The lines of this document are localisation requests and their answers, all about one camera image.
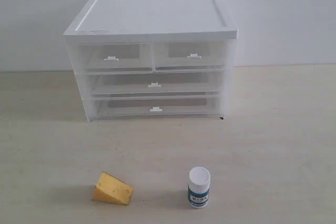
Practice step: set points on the clear middle wide drawer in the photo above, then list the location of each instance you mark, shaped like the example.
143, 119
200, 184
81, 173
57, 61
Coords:
156, 82

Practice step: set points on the clear bottom wide drawer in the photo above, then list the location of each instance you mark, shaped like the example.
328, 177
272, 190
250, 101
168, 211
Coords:
158, 106

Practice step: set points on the white plastic drawer cabinet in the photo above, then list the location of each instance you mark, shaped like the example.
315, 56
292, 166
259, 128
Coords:
113, 22

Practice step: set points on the clear wide drawer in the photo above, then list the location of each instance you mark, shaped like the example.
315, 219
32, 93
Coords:
156, 82
158, 106

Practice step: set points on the white capped pill bottle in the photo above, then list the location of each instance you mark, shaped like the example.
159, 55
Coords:
199, 182

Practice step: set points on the yellow cheese wedge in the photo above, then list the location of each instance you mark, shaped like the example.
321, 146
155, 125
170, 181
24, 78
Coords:
112, 190

